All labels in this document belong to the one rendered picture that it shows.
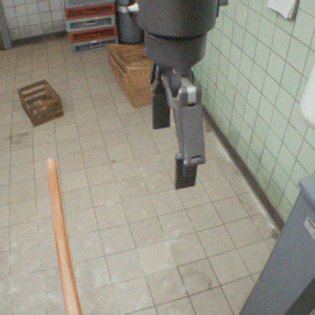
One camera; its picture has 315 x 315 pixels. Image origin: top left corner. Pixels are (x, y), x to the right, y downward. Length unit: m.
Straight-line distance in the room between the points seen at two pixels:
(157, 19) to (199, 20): 0.04
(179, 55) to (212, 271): 1.79
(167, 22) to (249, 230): 2.01
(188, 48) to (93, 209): 2.03
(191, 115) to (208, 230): 1.87
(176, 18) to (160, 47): 0.05
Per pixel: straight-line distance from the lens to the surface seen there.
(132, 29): 4.39
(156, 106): 0.54
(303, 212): 0.97
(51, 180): 0.90
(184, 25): 0.36
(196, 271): 2.07
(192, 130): 0.39
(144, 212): 2.29
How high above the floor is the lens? 1.83
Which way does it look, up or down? 43 degrees down
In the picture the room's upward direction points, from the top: straight up
